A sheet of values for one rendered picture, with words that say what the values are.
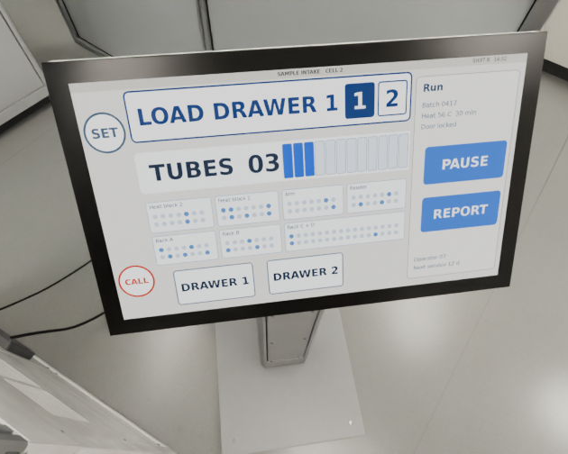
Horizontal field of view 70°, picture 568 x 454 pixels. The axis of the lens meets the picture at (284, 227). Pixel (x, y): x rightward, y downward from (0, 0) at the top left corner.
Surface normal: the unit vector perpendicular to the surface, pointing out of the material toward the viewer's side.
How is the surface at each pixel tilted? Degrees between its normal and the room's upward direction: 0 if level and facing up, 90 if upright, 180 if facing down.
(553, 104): 0
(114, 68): 50
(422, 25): 90
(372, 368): 0
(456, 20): 90
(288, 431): 3
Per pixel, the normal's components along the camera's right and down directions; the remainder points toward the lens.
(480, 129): 0.12, 0.34
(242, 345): -0.06, -0.48
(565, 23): -0.58, 0.69
